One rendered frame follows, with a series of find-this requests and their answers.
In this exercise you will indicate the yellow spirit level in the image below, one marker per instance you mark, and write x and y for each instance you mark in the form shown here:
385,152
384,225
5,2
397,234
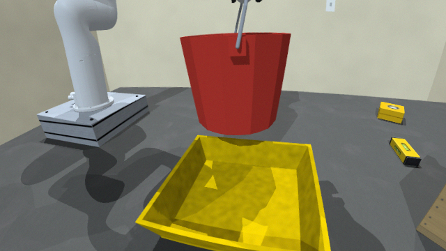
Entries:
405,152

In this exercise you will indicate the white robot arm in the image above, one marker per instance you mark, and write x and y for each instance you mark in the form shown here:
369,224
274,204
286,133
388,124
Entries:
76,18

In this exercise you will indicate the brown wooden crate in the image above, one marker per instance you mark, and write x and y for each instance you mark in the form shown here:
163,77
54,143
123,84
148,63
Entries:
433,225

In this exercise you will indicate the yellow shallow tray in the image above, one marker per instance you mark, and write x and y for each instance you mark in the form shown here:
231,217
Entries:
251,195

